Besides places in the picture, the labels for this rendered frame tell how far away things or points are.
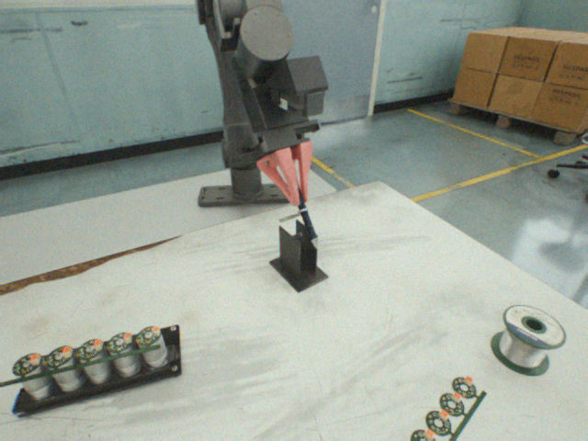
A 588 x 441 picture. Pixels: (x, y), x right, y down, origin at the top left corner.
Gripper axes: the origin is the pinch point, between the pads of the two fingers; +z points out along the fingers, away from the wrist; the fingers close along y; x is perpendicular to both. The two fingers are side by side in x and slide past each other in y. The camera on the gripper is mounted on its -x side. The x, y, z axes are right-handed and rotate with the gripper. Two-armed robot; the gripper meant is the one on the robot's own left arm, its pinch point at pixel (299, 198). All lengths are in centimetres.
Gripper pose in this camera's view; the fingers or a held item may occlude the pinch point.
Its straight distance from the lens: 48.3
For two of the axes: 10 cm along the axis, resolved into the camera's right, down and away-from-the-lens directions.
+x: -4.7, 0.9, 8.8
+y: 8.2, -3.2, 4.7
